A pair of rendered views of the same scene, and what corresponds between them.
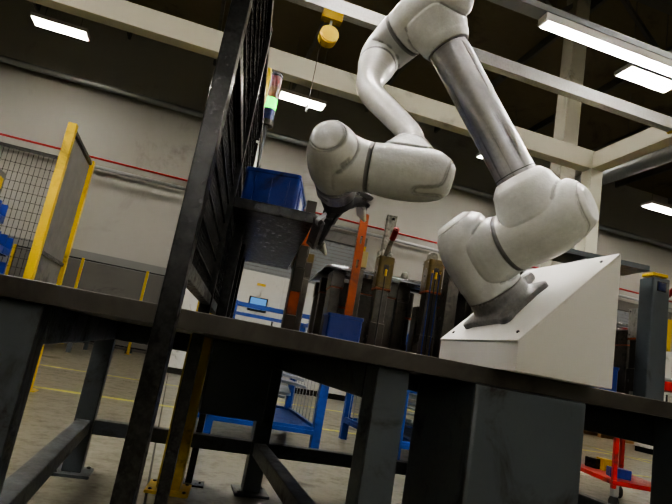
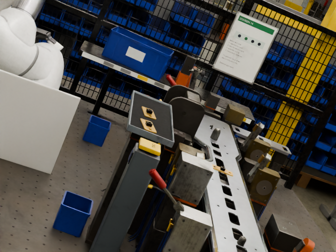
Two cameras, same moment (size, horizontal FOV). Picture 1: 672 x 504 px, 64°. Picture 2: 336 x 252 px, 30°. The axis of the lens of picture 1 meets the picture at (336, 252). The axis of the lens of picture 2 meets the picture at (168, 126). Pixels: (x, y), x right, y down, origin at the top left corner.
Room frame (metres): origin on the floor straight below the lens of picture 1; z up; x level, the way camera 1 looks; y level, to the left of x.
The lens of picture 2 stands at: (1.91, -2.74, 1.70)
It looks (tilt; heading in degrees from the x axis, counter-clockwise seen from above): 16 degrees down; 89
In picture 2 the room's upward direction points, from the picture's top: 24 degrees clockwise
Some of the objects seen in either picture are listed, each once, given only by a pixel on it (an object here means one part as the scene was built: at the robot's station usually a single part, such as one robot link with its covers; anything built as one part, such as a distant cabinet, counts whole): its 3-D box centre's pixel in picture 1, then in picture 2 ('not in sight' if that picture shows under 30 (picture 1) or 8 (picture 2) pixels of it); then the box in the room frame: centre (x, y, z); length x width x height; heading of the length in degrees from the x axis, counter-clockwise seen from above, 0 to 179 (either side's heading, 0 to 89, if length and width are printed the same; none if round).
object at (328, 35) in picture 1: (323, 62); not in sight; (3.79, 0.35, 2.85); 0.16 x 0.10 x 0.85; 105
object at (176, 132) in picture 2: not in sight; (155, 183); (1.97, -0.75, 0.90); 0.05 x 0.05 x 0.40; 8
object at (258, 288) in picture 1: (295, 323); not in sight; (10.23, 0.51, 1.22); 2.40 x 0.54 x 2.45; 105
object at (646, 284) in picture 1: (651, 340); (117, 219); (1.91, -1.15, 0.92); 0.08 x 0.08 x 0.44; 8
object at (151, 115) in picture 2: not in sight; (149, 111); (1.86, -0.89, 1.17); 0.08 x 0.04 x 0.01; 107
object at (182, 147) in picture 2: not in sight; (164, 199); (2.02, -0.81, 0.89); 0.12 x 0.08 x 0.38; 8
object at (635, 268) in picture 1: (589, 260); (151, 116); (1.87, -0.90, 1.16); 0.37 x 0.14 x 0.02; 98
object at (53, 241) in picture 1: (49, 264); not in sight; (4.20, 2.16, 1.00); 1.04 x 0.14 x 2.00; 15
